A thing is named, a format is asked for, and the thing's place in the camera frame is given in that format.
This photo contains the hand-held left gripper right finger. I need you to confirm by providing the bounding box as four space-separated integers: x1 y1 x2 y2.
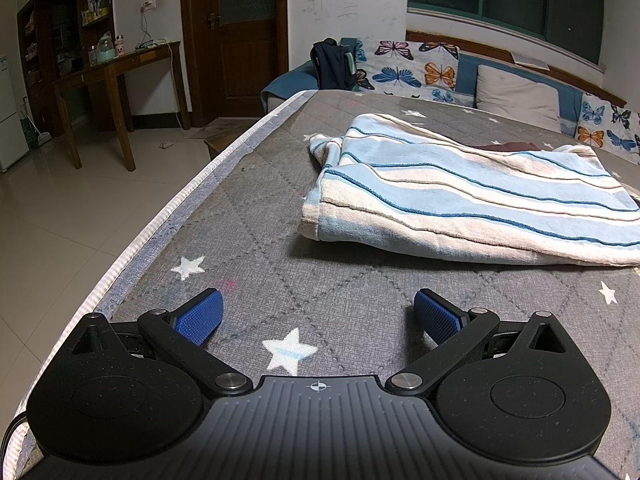
385 287 572 399

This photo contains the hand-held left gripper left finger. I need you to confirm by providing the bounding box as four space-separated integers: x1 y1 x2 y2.
70 287 254 399

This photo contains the blue white striped shirt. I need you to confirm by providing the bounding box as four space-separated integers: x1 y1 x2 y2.
298 112 640 267

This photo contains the low wooden stool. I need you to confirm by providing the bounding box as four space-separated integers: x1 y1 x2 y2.
204 130 251 161

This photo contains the flat cardboard piece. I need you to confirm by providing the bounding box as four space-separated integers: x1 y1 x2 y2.
185 117 261 141

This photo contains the beige plain pillow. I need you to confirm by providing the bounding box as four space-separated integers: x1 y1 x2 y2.
472 65 563 133

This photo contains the broom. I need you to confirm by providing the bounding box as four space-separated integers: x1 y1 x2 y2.
20 95 51 148

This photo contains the butterfly print pillow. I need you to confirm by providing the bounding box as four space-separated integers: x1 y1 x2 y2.
575 92 640 166
350 39 461 106

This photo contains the brown wooden door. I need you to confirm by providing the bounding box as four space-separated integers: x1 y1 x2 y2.
180 0 290 128

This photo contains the brown wooden desk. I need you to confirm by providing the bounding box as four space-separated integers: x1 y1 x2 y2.
51 40 192 172

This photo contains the white refrigerator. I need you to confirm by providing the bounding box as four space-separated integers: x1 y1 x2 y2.
0 52 30 175

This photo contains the dark blue backpack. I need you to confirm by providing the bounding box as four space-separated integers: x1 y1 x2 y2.
311 39 357 92

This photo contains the grey book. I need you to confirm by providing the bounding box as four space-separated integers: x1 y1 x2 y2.
512 52 551 70

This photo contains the brown wooden ledge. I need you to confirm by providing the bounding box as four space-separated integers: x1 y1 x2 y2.
406 29 628 107

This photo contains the dark wooden shelf cabinet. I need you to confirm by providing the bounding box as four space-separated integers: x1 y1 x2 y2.
17 0 115 136

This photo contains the black cable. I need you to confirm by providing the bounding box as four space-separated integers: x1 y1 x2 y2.
0 407 33 466

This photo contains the white cable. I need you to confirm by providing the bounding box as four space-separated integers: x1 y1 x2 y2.
139 9 183 128

